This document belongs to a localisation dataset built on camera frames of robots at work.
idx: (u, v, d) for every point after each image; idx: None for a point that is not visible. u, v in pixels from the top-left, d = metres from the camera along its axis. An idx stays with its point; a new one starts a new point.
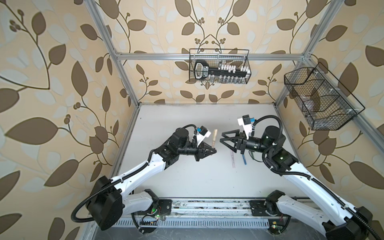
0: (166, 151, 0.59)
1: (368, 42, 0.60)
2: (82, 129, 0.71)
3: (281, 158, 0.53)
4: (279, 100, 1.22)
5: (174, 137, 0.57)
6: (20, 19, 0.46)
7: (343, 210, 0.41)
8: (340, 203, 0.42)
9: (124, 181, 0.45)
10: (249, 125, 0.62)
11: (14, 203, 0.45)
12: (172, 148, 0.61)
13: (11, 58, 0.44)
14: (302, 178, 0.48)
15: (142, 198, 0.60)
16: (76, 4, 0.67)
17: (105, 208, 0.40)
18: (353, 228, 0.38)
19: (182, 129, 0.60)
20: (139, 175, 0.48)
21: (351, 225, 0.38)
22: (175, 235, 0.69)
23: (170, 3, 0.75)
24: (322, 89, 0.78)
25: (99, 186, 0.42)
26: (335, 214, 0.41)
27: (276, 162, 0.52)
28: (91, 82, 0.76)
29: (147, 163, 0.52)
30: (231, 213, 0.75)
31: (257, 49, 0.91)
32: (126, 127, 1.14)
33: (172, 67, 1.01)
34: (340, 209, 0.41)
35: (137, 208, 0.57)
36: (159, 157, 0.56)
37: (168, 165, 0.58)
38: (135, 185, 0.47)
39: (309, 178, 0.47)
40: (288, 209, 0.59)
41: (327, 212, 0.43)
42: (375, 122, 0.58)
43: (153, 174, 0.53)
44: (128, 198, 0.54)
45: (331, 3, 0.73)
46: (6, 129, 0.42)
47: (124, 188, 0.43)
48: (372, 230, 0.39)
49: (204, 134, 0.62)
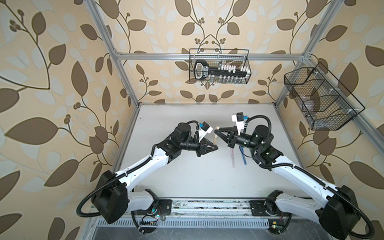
0: (169, 145, 0.59)
1: (368, 42, 0.60)
2: (82, 129, 0.71)
3: (267, 153, 0.59)
4: (279, 100, 1.22)
5: (177, 131, 0.57)
6: (20, 19, 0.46)
7: (325, 190, 0.43)
8: (321, 184, 0.45)
9: (128, 175, 0.45)
10: (242, 121, 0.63)
11: (14, 203, 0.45)
12: (174, 142, 0.61)
13: (11, 58, 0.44)
14: (287, 168, 0.52)
15: (143, 196, 0.60)
16: (76, 4, 0.67)
17: (111, 201, 0.40)
18: (336, 206, 0.39)
19: (183, 124, 0.60)
20: (143, 168, 0.48)
21: (334, 203, 0.40)
22: (175, 235, 0.69)
23: (170, 3, 0.74)
24: (322, 89, 0.78)
25: (104, 180, 0.42)
26: (318, 195, 0.44)
27: (264, 158, 0.57)
28: (91, 82, 0.76)
29: (150, 157, 0.52)
30: (231, 214, 0.75)
31: (257, 49, 0.91)
32: (126, 127, 1.14)
33: (172, 67, 1.01)
34: (322, 190, 0.44)
35: (139, 205, 0.57)
36: (161, 151, 0.55)
37: (171, 159, 0.58)
38: (139, 180, 0.47)
39: (291, 167, 0.52)
40: (286, 206, 0.59)
41: (314, 196, 0.45)
42: (375, 122, 0.58)
43: (156, 169, 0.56)
44: (130, 195, 0.54)
45: (331, 3, 0.73)
46: (6, 129, 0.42)
47: (129, 182, 0.43)
48: (353, 205, 0.40)
49: (206, 130, 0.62)
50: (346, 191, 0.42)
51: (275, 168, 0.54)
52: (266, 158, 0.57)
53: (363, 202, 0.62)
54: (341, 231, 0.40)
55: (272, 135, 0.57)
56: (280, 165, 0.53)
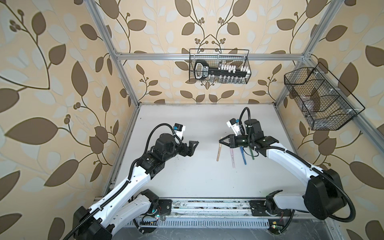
0: (150, 160, 0.55)
1: (368, 42, 0.60)
2: (82, 129, 0.71)
3: (263, 140, 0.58)
4: (279, 100, 1.22)
5: (159, 144, 0.53)
6: (20, 19, 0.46)
7: (310, 172, 0.46)
8: (307, 165, 0.48)
9: (104, 208, 0.42)
10: (236, 124, 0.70)
11: (14, 203, 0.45)
12: (157, 155, 0.57)
13: (11, 58, 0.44)
14: (279, 152, 0.55)
15: (138, 206, 0.59)
16: (76, 4, 0.67)
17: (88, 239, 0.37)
18: (318, 183, 0.42)
19: (165, 135, 0.57)
20: (120, 195, 0.45)
21: (317, 180, 0.43)
22: (175, 235, 0.69)
23: (170, 3, 0.74)
24: (322, 89, 0.78)
25: (78, 217, 0.40)
26: (303, 175, 0.46)
27: (259, 143, 0.62)
28: (91, 82, 0.76)
29: (128, 180, 0.48)
30: (231, 214, 0.75)
31: (257, 49, 0.91)
32: (126, 127, 1.14)
33: (172, 67, 1.01)
34: (308, 171, 0.46)
35: (133, 216, 0.56)
36: (141, 170, 0.51)
37: (154, 174, 0.54)
38: (118, 207, 0.44)
39: (283, 150, 0.55)
40: (282, 201, 0.60)
41: (300, 178, 0.48)
42: (375, 122, 0.58)
43: (138, 188, 0.49)
44: (119, 212, 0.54)
45: (331, 3, 0.73)
46: (6, 128, 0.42)
47: (105, 217, 0.41)
48: (335, 183, 0.44)
49: (181, 129, 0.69)
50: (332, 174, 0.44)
51: (268, 150, 0.58)
52: (261, 143, 0.61)
53: (363, 202, 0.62)
54: (321, 210, 0.41)
55: (257, 121, 0.66)
56: (273, 148, 0.57)
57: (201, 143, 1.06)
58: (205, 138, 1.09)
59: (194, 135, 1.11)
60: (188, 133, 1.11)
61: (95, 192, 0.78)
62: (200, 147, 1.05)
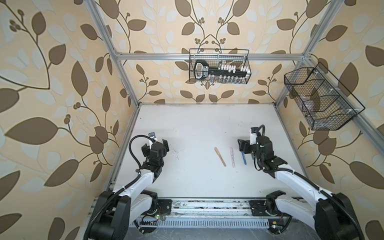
0: (150, 166, 0.66)
1: (368, 42, 0.60)
2: (82, 129, 0.71)
3: (272, 161, 0.63)
4: (279, 100, 1.22)
5: (153, 152, 0.64)
6: (20, 19, 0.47)
7: (318, 194, 0.45)
8: (315, 187, 0.48)
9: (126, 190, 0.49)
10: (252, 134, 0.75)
11: (14, 203, 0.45)
12: (154, 162, 0.67)
13: (11, 58, 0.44)
14: (287, 173, 0.56)
15: (141, 200, 0.60)
16: (76, 4, 0.67)
17: (116, 217, 0.41)
18: (327, 207, 0.41)
19: (158, 143, 0.68)
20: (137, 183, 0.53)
21: (325, 204, 0.42)
22: (175, 235, 0.69)
23: (170, 3, 0.75)
24: (322, 89, 0.78)
25: (102, 201, 0.43)
26: (312, 199, 0.46)
27: (268, 165, 0.62)
28: (91, 82, 0.76)
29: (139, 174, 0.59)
30: (231, 213, 0.75)
31: (257, 49, 0.91)
32: (126, 127, 1.14)
33: (172, 67, 1.01)
34: (316, 193, 0.46)
35: (138, 212, 0.55)
36: (147, 170, 0.62)
37: (156, 177, 0.65)
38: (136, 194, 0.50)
39: (291, 172, 0.56)
40: (285, 206, 0.60)
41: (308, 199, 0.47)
42: (375, 122, 0.58)
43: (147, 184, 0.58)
44: None
45: (331, 3, 0.73)
46: (6, 128, 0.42)
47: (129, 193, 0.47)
48: (345, 210, 0.43)
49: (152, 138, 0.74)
50: (342, 198, 0.43)
51: (277, 172, 0.58)
52: (270, 165, 0.61)
53: (364, 202, 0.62)
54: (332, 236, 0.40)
55: (271, 142, 0.64)
56: (281, 171, 0.57)
57: (201, 143, 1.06)
58: (205, 138, 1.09)
59: (193, 135, 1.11)
60: (188, 133, 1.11)
61: (95, 192, 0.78)
62: (200, 147, 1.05)
